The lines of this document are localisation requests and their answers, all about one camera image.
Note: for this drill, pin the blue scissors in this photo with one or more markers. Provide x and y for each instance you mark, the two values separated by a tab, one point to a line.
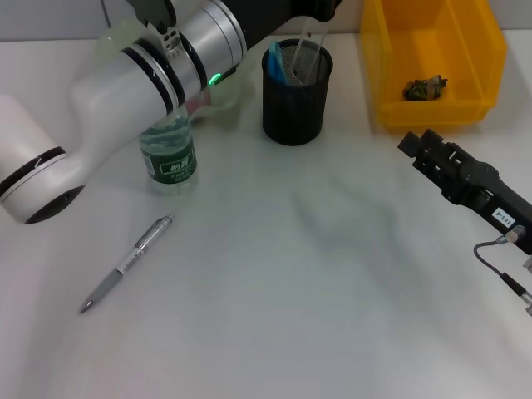
276	66

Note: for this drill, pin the grey ballpoint pen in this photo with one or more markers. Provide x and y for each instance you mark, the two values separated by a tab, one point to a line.
124	265

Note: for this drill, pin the clear plastic ruler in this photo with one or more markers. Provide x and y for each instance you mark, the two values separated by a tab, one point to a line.
309	50

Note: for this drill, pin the black mesh pen holder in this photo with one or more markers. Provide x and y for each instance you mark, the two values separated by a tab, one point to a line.
293	112

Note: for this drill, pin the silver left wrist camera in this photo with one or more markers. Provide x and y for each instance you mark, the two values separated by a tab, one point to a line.
149	10

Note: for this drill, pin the green plastic wrapper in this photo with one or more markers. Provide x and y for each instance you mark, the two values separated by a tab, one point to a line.
424	89

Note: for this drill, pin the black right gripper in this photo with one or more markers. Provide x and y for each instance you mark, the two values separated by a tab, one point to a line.
482	187

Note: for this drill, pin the clear green-label water bottle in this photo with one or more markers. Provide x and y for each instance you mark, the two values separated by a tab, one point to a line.
172	166

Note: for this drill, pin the yellow plastic bin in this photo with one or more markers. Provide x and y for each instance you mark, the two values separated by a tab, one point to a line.
432	50

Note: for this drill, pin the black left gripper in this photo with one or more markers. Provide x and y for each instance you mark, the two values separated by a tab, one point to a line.
266	16

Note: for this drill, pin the translucent green fruit plate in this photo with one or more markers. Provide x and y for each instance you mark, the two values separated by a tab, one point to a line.
230	93

